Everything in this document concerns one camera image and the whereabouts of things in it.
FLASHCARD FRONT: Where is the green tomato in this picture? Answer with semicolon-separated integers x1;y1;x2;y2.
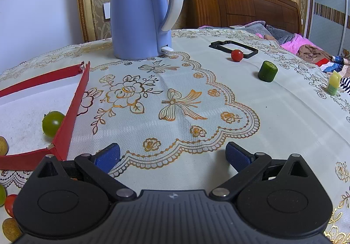
42;111;66;139

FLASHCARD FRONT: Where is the tan longan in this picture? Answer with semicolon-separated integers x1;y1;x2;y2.
1;217;23;243
0;136;9;156

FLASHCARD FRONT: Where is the brown wooden headboard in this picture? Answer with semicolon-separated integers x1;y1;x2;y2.
182;0;302;35

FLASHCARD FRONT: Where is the small yellow-green bottle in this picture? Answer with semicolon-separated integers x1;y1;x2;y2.
327;70;342;96

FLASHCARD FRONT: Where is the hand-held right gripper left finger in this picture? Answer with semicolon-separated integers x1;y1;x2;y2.
38;143;137;202

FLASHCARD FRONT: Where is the pile of clothes on bed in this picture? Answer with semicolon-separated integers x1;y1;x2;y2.
198;24;326;55

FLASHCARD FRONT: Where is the grey blanket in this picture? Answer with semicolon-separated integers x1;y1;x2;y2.
244;21;297;42

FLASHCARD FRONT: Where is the red cherry tomato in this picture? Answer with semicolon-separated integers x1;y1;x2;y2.
231;49;244;63
4;194;18;218

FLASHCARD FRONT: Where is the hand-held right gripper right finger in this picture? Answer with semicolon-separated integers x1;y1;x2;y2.
210;141;313;202

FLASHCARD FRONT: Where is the patterned sliding-door wardrobe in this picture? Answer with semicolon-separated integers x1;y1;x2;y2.
304;0;350;57

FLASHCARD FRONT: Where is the white gold floral tablecloth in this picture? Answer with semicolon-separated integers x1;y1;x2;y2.
0;29;350;244

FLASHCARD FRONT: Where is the green cucumber piece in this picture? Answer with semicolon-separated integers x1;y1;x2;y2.
257;60;278;83

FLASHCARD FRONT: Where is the black rectangular plastic frame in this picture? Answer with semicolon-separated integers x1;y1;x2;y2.
209;40;259;59

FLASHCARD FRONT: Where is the pile of colourful clothes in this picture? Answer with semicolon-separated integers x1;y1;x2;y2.
296;44;350;94

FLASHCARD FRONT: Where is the blue electric kettle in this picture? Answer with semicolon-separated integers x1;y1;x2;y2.
110;0;184;60

